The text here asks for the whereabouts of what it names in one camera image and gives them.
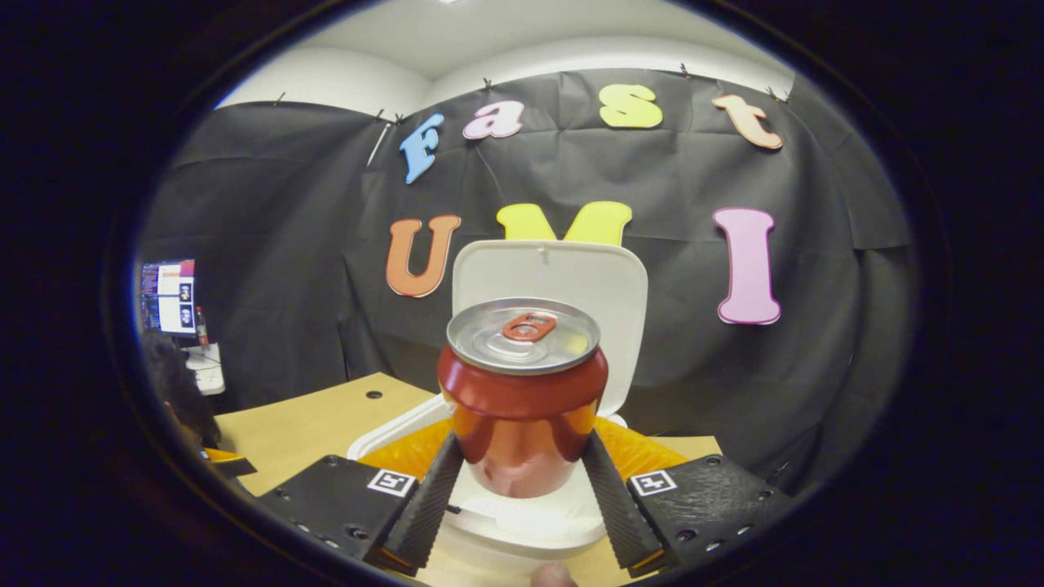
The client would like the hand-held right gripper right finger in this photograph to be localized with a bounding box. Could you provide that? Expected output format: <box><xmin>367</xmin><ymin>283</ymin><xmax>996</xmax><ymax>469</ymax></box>
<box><xmin>581</xmin><ymin>417</ymin><xmax>794</xmax><ymax>578</ymax></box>

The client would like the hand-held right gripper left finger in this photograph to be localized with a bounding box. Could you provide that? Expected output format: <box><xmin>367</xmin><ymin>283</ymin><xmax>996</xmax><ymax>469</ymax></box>
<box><xmin>259</xmin><ymin>418</ymin><xmax>466</xmax><ymax>572</ymax></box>

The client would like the red pop can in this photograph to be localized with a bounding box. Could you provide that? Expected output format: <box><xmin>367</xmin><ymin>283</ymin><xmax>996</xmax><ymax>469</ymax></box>
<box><xmin>436</xmin><ymin>298</ymin><xmax>610</xmax><ymax>500</ymax></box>

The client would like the white desktop garbage bin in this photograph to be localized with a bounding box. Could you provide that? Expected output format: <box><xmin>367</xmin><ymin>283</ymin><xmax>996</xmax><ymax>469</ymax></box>
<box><xmin>347</xmin><ymin>239</ymin><xmax>649</xmax><ymax>572</ymax></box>

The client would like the wooden desktop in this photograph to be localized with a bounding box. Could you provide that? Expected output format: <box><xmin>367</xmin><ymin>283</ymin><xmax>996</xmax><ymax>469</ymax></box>
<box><xmin>214</xmin><ymin>373</ymin><xmax>723</xmax><ymax>586</ymax></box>

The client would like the computer monitor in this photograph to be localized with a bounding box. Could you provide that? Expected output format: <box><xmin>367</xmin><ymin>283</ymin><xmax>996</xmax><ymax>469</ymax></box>
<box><xmin>140</xmin><ymin>259</ymin><xmax>197</xmax><ymax>337</ymax></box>

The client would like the black backdrop cloth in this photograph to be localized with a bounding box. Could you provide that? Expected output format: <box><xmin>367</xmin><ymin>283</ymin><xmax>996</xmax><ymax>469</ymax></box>
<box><xmin>135</xmin><ymin>69</ymin><xmax>914</xmax><ymax>498</ymax></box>

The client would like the white thin rod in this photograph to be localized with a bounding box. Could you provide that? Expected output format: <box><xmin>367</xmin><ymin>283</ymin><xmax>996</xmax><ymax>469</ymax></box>
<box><xmin>365</xmin><ymin>121</ymin><xmax>392</xmax><ymax>169</ymax></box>

